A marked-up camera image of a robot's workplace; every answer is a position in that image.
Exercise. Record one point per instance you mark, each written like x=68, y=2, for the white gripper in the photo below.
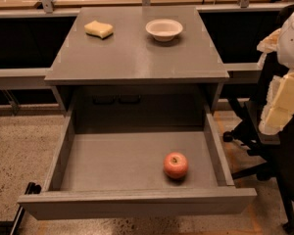
x=292, y=44

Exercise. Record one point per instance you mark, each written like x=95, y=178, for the red apple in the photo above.
x=175, y=165

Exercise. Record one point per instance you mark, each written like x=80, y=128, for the grey cabinet counter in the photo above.
x=131, y=56

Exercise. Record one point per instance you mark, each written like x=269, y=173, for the open grey top drawer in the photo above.
x=110, y=162

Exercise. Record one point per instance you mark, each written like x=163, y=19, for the black office chair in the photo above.
x=277, y=150

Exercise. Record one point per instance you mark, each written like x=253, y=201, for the white bowl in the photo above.
x=164, y=30

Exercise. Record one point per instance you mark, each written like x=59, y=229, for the yellow sponge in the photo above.
x=101, y=30

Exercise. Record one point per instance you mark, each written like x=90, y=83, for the black floor bracket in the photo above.
x=12, y=227

